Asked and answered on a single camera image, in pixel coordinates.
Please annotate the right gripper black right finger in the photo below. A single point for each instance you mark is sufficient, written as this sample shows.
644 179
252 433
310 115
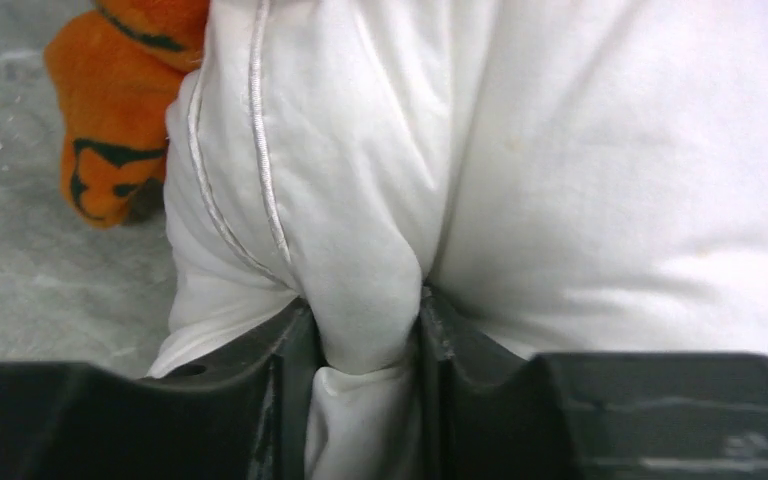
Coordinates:
489 414

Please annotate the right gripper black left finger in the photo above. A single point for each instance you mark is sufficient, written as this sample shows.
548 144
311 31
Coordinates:
239 412

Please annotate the white pillow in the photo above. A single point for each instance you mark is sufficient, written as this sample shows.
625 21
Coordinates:
573 174

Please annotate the orange patterned pillowcase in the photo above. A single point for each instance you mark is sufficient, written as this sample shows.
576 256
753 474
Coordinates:
115 70

